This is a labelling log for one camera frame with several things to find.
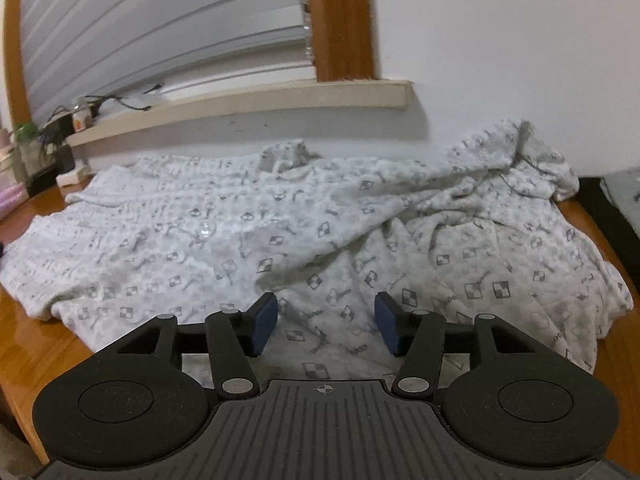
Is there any white power strip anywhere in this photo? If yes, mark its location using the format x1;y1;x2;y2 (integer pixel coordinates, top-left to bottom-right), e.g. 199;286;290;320
56;166;95;187

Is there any black charging cable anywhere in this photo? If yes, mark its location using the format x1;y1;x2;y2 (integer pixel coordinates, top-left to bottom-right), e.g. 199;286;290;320
89;81;165;112

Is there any grey window blind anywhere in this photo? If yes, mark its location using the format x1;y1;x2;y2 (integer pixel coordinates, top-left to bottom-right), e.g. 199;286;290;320
19;0;315;117

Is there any clear blind cord pull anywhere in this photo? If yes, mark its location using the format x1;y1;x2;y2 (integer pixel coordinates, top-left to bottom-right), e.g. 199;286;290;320
299;0;315;62

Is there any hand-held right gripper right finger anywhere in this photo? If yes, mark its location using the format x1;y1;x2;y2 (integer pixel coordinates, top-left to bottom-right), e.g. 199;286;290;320
374;291;538;401

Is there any pink object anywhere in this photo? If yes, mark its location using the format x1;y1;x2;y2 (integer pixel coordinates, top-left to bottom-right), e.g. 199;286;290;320
0;181;27;218

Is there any plastic bottle orange label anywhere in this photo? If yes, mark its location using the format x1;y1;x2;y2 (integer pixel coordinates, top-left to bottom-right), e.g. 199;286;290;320
71;95;94;132

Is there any black folded garment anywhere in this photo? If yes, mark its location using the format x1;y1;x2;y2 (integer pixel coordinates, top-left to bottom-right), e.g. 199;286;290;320
576;175;640;267

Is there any black device on stand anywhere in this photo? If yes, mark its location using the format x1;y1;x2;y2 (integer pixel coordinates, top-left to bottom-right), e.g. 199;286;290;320
41;111;77;137

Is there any wooden window frame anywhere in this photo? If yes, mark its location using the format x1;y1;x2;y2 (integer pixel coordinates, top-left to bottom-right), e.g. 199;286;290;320
301;0;377;82

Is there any black flat device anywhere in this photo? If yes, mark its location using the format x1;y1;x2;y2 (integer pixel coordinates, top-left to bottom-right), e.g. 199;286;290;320
24;169;62;197

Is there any grey printed sweatshirt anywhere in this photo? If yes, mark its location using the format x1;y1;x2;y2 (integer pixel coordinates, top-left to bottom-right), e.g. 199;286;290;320
599;169;640;233

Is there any small green plant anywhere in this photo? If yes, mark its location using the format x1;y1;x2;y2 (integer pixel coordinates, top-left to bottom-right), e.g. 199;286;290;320
11;121;40;145

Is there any white patterned shirt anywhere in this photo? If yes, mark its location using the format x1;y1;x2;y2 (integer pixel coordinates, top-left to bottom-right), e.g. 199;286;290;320
0;117;635;377

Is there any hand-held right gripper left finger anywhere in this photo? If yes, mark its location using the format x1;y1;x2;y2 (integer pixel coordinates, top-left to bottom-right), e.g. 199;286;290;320
117;291;279;401

